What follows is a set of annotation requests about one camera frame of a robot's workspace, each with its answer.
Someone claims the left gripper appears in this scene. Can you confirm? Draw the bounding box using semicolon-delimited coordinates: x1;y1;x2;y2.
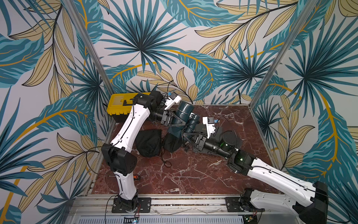
149;107;189;127

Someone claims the plain black drawstring pouch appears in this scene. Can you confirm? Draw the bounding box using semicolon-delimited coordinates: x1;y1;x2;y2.
158;133;183;168

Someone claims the black hair dryer pouch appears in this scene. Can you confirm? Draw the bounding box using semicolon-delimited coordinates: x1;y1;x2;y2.
135;129;162;158

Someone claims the grey hair dryer pouch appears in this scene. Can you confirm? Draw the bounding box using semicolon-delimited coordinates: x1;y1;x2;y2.
194;123;223;141

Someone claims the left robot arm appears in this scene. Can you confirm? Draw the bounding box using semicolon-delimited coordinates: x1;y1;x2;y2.
101;91;186;201

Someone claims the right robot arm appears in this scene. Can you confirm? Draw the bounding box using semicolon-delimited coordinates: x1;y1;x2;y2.
182;131;329;224

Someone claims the yellow black toolbox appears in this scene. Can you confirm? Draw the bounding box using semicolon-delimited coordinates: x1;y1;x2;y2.
107;93;150;125

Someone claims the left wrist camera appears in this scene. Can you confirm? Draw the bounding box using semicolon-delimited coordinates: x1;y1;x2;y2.
164;92;182;110

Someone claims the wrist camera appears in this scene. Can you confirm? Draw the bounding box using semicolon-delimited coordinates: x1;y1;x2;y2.
164;92;182;110
202;117;219;139

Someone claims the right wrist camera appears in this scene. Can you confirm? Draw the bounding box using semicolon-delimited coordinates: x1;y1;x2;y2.
202;117;219;139

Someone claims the aluminium front rail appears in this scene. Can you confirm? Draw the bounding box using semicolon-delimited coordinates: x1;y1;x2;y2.
69;192;295;217

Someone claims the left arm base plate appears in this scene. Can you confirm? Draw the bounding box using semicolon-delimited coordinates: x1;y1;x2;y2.
112;197;152;214

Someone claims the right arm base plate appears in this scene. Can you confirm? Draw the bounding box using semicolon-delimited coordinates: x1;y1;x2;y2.
225;197;265;213

